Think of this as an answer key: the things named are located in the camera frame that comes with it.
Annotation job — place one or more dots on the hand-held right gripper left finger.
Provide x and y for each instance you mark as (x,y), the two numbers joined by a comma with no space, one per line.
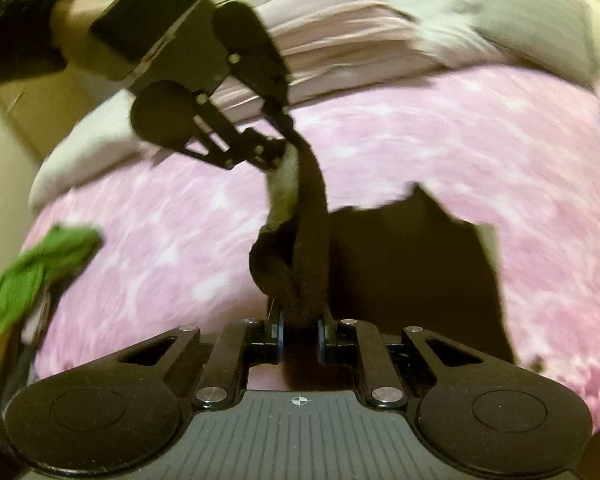
(280,340)

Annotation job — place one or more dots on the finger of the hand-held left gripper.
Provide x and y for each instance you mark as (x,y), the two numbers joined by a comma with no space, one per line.
(282,120)
(255,147)

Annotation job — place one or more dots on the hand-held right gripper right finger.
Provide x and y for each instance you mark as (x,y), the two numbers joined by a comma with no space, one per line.
(321,342)

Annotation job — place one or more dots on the grey and black sweater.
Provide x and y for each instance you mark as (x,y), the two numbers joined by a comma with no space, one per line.
(405,270)

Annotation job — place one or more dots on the person's left forearm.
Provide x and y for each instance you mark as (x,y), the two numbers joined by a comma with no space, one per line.
(19,25)

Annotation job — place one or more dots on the pile of mixed clothes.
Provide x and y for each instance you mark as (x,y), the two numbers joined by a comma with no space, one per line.
(29,320)

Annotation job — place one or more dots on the folded pale pink bedding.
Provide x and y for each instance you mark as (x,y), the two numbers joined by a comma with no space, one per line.
(340,45)

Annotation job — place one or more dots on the pink floral blanket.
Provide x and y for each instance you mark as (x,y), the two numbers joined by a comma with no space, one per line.
(179,240)

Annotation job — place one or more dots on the beige wardrobe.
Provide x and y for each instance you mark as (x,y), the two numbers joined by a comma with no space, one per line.
(9,130)

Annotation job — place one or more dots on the green cloth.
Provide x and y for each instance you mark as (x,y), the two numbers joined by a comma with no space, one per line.
(24,280)

